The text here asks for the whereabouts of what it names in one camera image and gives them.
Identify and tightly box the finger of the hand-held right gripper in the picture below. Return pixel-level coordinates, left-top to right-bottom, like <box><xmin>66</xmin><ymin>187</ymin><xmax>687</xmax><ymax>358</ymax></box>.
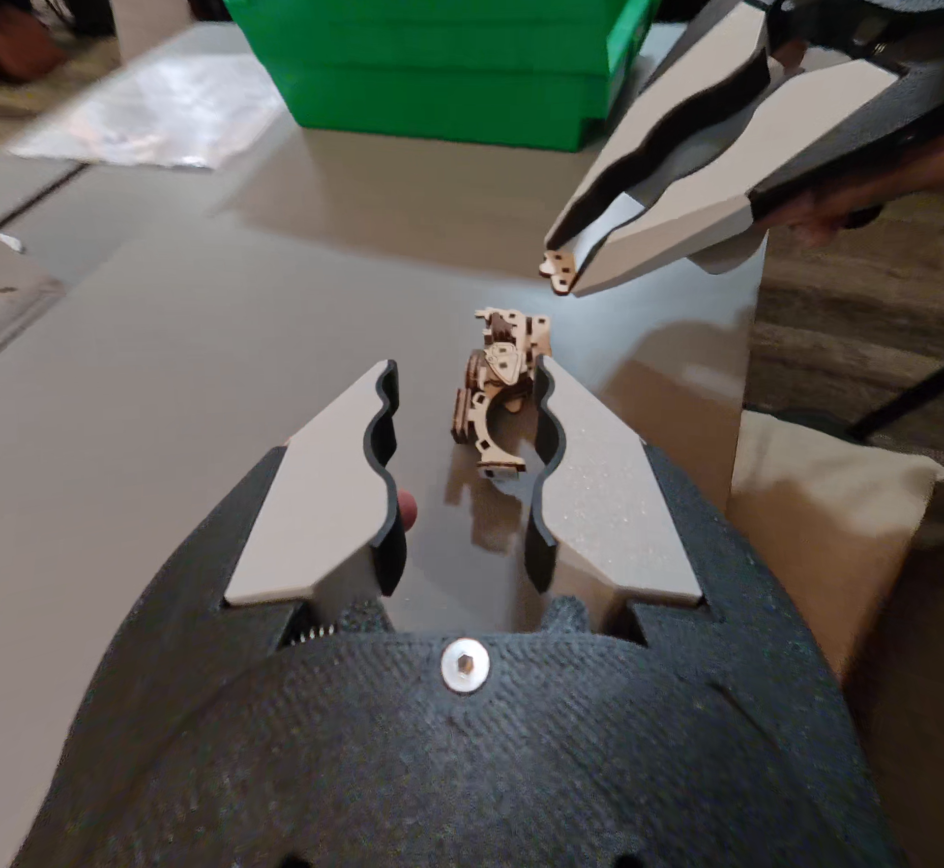
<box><xmin>568</xmin><ymin>67</ymin><xmax>901</xmax><ymax>297</ymax></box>
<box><xmin>544</xmin><ymin>0</ymin><xmax>774</xmax><ymax>253</ymax></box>

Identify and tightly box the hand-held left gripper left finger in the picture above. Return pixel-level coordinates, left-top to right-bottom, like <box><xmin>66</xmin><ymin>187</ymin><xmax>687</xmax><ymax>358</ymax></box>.
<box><xmin>223</xmin><ymin>359</ymin><xmax>409</xmax><ymax>623</ymax></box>

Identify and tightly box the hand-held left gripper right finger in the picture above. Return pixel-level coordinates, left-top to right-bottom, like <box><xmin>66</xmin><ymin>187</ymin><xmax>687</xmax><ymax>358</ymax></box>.
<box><xmin>525</xmin><ymin>355</ymin><xmax>704</xmax><ymax>630</ymax></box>

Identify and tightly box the wooden puzzle model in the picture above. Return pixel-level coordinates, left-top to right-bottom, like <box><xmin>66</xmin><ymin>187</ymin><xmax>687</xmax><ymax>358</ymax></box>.
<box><xmin>450</xmin><ymin>306</ymin><xmax>554</xmax><ymax>479</ymax></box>

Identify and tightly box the small wooden puzzle piece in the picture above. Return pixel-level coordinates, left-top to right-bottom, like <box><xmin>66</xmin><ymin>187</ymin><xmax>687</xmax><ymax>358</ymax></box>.
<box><xmin>537</xmin><ymin>248</ymin><xmax>578</xmax><ymax>296</ymax></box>

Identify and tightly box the grey desk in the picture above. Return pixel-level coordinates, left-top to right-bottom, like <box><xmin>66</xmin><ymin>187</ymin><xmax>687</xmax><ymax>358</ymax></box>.
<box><xmin>0</xmin><ymin>20</ymin><xmax>769</xmax><ymax>868</ymax></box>

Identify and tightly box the person's right hand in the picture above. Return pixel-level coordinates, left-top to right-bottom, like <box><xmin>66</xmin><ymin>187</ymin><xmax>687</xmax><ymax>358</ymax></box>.
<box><xmin>767</xmin><ymin>138</ymin><xmax>944</xmax><ymax>249</ymax></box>

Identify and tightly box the beige cushion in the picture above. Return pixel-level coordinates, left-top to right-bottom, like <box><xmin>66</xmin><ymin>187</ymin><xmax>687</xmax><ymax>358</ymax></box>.
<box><xmin>726</xmin><ymin>411</ymin><xmax>944</xmax><ymax>677</ymax></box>

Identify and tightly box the green plastic bin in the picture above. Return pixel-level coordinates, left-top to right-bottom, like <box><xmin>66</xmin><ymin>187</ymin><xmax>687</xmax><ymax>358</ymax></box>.
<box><xmin>204</xmin><ymin>0</ymin><xmax>674</xmax><ymax>153</ymax></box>

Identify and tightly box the black metal leg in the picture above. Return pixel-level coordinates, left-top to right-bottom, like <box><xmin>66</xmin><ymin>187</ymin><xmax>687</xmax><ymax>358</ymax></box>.
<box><xmin>848</xmin><ymin>359</ymin><xmax>944</xmax><ymax>441</ymax></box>

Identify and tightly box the clear plastic bag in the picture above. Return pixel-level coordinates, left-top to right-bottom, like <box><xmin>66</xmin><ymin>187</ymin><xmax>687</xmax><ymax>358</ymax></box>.
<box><xmin>3</xmin><ymin>53</ymin><xmax>285</xmax><ymax>170</ymax></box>

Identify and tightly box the brown rounded object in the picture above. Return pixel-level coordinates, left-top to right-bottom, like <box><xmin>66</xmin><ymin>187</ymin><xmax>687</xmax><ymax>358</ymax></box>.
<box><xmin>0</xmin><ymin>5</ymin><xmax>67</xmax><ymax>83</ymax></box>

